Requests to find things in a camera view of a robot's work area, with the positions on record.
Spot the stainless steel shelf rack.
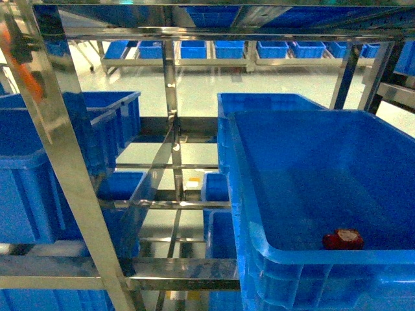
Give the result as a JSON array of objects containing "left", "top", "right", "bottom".
[{"left": 0, "top": 0, "right": 415, "bottom": 311}]

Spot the large blue crate front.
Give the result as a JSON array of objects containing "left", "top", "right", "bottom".
[{"left": 228, "top": 110, "right": 414, "bottom": 310}]

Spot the red one-stud toy block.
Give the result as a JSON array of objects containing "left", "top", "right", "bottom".
[{"left": 322, "top": 229, "right": 364, "bottom": 250}]

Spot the blue crate left shelf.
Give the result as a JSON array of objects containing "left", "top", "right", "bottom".
[{"left": 1, "top": 91, "right": 145, "bottom": 244}]

